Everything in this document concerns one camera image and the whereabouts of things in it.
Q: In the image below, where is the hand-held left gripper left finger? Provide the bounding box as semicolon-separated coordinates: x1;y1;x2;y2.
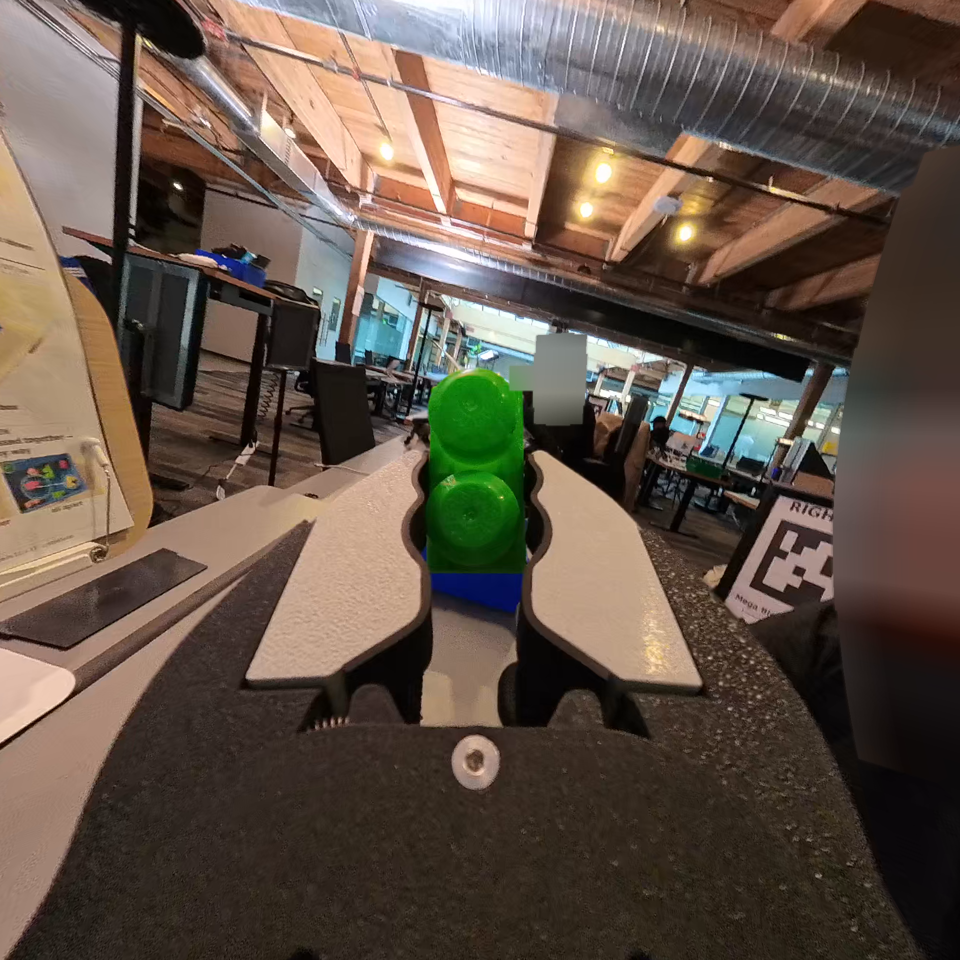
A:
246;450;435;721

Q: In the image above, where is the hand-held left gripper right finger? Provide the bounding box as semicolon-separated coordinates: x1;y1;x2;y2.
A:
519;448;705;725

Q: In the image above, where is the blue plastic bin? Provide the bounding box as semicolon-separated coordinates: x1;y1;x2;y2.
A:
422;546;526;615

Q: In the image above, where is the green two-stud toy block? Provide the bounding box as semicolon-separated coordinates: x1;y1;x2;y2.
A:
423;367;528;575

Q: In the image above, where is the grey desk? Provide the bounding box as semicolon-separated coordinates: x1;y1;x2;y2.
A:
0;435;526;909

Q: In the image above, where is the dark metal desk plate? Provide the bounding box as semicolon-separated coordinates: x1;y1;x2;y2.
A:
0;547;209;651

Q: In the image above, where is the tall brown-top desk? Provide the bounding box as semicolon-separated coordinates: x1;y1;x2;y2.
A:
63;225;320;489

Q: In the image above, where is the brown coat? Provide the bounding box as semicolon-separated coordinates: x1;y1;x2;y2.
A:
592;408;652;511

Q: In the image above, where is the white power strip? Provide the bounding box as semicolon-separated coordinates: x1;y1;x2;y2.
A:
216;438;260;502

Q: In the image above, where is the black office chair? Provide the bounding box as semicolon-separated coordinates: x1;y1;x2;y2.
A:
309;358;376;468

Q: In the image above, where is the framed marker sign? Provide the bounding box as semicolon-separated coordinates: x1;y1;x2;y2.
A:
712;495;835;624

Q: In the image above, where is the black floor lamp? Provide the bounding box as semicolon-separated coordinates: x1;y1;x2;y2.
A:
723;390;781;481

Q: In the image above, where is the black hanging box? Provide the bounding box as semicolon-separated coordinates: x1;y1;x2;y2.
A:
266;300;324;370

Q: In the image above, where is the dark display on stand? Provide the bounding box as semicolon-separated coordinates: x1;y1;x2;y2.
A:
118;251;211;412

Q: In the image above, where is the white stand base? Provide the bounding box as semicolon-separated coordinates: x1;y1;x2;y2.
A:
0;648;78;745

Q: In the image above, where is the blue storage bin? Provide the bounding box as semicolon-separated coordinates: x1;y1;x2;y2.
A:
196;247;267;288

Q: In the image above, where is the printed instruction sheet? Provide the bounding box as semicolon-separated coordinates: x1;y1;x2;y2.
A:
0;127;136;579

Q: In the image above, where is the silver air duct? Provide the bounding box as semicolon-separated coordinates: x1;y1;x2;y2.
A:
225;0;960;198

